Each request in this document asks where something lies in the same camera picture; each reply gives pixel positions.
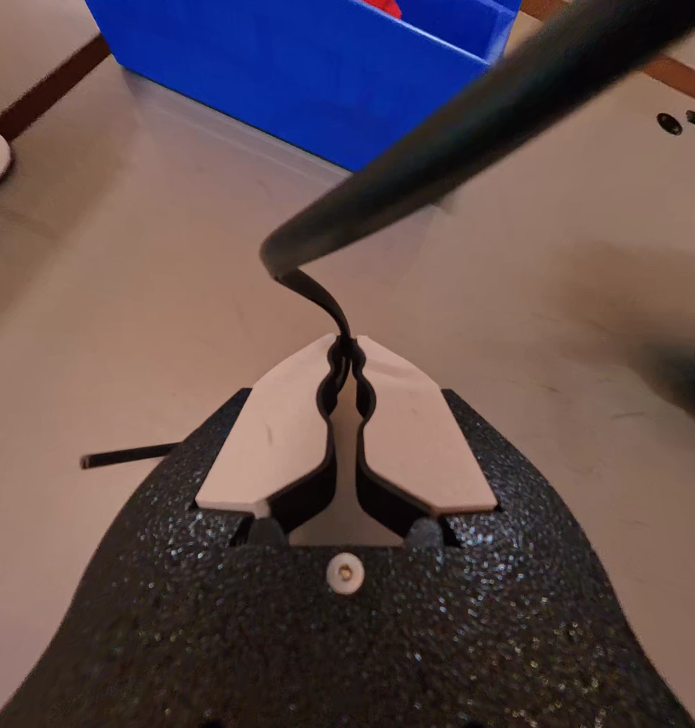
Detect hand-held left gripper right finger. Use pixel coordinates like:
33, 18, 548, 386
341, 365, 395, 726
351, 336, 499, 519

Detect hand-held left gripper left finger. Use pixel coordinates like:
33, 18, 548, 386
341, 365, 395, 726
195, 334, 340, 519

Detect blue plastic bin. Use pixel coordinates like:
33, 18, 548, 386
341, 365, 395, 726
86, 0, 522, 173

